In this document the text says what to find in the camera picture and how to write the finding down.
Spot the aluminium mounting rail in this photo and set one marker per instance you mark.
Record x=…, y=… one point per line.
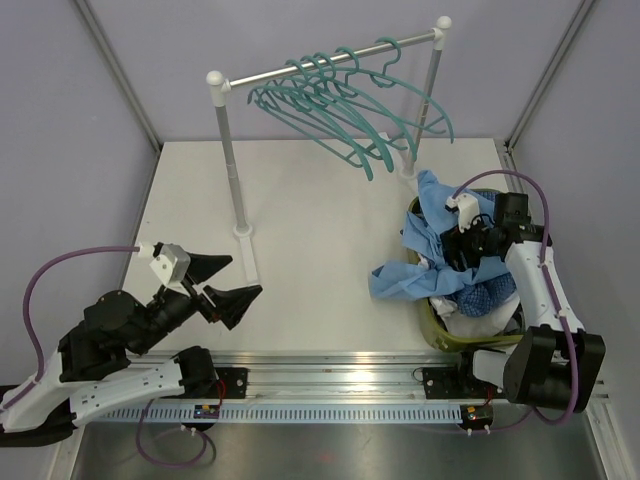
x=352, y=377

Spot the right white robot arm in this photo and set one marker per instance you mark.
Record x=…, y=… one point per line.
x=556, y=363

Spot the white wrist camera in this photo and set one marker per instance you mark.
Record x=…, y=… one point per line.
x=467, y=208
x=169, y=263

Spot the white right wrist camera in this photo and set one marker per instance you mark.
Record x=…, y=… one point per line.
x=467, y=208

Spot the white slotted cable duct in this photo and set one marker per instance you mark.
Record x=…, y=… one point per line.
x=306, y=414

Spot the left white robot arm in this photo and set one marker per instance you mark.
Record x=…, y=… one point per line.
x=74, y=385

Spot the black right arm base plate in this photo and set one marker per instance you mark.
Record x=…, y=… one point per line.
x=450, y=383

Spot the teal hanger of blue shirt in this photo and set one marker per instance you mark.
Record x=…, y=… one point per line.
x=431, y=118

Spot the teal hanger of white shirt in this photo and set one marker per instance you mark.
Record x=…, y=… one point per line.
x=328, y=103

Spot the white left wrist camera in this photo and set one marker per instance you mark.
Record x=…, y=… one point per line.
x=169, y=263

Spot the teal hanger of plaid shirt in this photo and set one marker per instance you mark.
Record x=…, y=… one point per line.
x=330, y=115

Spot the dark blue checked shirt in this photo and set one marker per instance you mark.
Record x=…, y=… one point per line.
x=482, y=298

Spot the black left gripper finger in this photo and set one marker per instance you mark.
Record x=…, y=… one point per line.
x=230, y=306
x=202, y=267

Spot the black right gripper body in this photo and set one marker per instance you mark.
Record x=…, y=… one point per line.
x=473, y=245

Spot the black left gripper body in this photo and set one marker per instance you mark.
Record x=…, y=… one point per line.
x=173, y=307

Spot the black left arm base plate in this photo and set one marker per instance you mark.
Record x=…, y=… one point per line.
x=233, y=381

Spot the metal clothes rack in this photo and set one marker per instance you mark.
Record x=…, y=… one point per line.
x=271, y=92

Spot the green laundry basket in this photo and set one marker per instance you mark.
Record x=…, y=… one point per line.
x=436, y=335

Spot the light blue shirt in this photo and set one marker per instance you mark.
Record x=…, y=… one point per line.
x=421, y=234

